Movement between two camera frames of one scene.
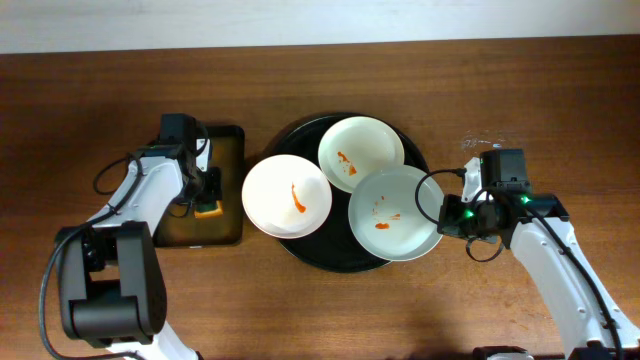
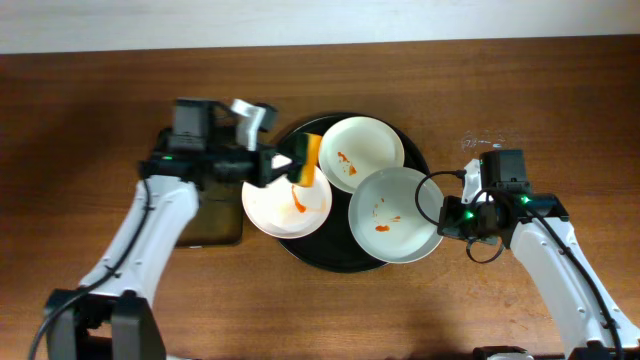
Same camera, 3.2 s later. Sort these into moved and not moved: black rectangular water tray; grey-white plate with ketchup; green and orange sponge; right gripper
Moved: green and orange sponge
Not moved: grey-white plate with ketchup; black rectangular water tray; right gripper
